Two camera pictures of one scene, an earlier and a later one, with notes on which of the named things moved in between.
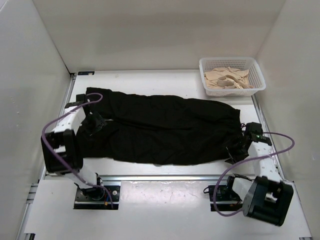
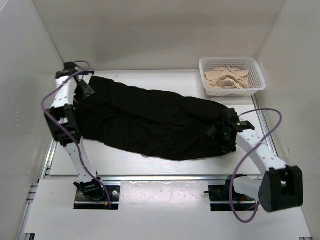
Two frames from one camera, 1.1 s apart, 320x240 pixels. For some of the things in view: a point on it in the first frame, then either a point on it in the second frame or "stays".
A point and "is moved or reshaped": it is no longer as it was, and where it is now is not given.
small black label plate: [86, 73] stays
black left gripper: [100, 123] → [86, 91]
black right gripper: [234, 157] → [217, 135]
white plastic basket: [231, 76] stays
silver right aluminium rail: [268, 137] stays
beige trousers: [227, 78] stays
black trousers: [145, 129] is moved or reshaped
